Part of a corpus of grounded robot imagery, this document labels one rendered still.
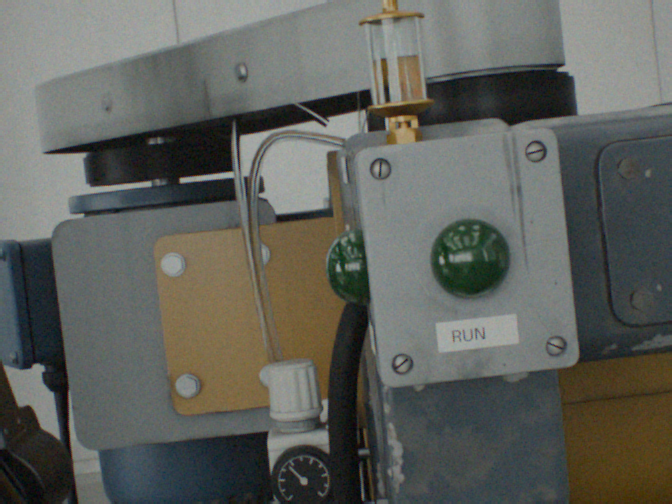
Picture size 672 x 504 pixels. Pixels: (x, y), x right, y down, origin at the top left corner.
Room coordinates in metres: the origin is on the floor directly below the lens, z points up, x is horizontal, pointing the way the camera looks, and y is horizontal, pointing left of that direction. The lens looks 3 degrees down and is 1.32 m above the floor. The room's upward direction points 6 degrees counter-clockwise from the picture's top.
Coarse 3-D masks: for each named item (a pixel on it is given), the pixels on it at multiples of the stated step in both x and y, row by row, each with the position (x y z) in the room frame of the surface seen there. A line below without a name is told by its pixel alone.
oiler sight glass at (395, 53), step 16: (368, 32) 0.58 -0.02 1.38; (384, 32) 0.57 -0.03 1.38; (400, 32) 0.57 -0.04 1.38; (416, 32) 0.58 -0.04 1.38; (368, 48) 0.58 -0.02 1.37; (384, 48) 0.57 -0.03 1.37; (400, 48) 0.57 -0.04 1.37; (416, 48) 0.58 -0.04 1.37; (368, 64) 0.58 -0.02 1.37; (384, 64) 0.57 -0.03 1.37; (400, 64) 0.57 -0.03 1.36; (416, 64) 0.58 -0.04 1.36; (384, 80) 0.57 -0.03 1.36; (400, 80) 0.57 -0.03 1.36; (416, 80) 0.57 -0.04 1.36; (384, 96) 0.57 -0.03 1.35; (400, 96) 0.57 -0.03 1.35; (416, 96) 0.57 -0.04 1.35
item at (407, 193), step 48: (432, 144) 0.50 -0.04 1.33; (480, 144) 0.50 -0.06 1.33; (528, 144) 0.51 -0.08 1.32; (384, 192) 0.50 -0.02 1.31; (432, 192) 0.50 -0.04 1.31; (480, 192) 0.50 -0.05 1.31; (528, 192) 0.50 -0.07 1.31; (384, 240) 0.50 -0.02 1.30; (432, 240) 0.50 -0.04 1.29; (528, 240) 0.50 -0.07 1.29; (384, 288) 0.50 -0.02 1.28; (432, 288) 0.50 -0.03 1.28; (528, 288) 0.50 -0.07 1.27; (384, 336) 0.50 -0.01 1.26; (432, 336) 0.50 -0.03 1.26; (528, 336) 0.50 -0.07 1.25; (576, 336) 0.50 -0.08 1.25
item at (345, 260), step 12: (336, 240) 0.52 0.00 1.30; (348, 240) 0.51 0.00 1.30; (360, 240) 0.51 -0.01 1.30; (336, 252) 0.51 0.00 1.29; (348, 252) 0.51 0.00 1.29; (360, 252) 0.51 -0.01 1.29; (336, 264) 0.51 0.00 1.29; (348, 264) 0.51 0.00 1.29; (360, 264) 0.51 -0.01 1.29; (336, 276) 0.51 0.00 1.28; (348, 276) 0.51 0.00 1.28; (360, 276) 0.51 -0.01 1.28; (336, 288) 0.52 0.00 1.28; (348, 288) 0.51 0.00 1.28; (360, 288) 0.51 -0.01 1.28; (348, 300) 0.52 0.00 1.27; (360, 300) 0.51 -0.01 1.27
